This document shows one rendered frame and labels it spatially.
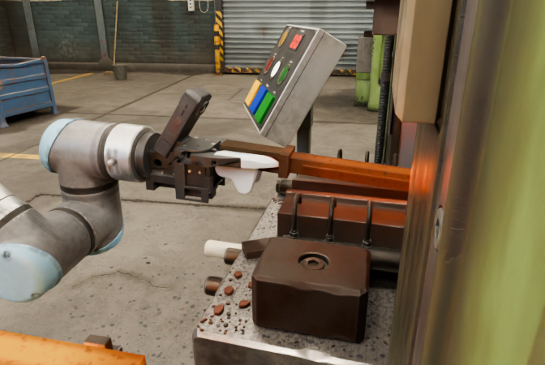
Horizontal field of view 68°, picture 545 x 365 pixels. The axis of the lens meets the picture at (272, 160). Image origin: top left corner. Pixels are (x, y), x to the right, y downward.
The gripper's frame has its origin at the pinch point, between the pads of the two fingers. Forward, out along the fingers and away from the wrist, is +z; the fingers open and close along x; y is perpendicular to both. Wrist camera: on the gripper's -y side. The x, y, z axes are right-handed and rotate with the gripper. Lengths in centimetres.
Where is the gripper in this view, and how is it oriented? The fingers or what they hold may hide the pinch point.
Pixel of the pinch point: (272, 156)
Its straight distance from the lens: 58.1
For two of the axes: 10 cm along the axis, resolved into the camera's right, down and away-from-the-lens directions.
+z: 9.7, 1.1, -2.2
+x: -2.5, 3.3, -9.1
